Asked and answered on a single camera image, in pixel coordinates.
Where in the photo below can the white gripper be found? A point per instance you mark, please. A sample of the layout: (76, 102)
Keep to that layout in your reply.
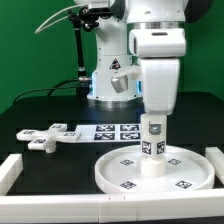
(159, 88)

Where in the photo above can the white round table top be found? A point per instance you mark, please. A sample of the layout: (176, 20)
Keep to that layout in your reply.
(127, 170)

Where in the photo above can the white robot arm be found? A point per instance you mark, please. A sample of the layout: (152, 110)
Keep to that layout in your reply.
(118, 75)

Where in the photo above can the white marker sheet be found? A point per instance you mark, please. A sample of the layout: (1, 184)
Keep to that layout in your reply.
(109, 133)

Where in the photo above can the white right fence bar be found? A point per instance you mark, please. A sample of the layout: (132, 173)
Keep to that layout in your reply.
(216, 158)

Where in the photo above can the white fence bar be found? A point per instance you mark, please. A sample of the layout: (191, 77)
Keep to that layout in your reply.
(216, 158)
(10, 169)
(111, 208)

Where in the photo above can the white front fence bar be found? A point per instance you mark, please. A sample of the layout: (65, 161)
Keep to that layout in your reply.
(111, 208)

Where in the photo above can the white cross-shaped table base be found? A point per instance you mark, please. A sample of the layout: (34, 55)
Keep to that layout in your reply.
(46, 140)

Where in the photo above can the white left fence bar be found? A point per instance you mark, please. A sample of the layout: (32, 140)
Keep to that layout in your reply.
(10, 169)

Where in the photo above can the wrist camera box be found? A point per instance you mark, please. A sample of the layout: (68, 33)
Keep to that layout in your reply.
(157, 43)

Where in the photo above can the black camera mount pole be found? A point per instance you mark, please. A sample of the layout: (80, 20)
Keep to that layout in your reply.
(80, 43)

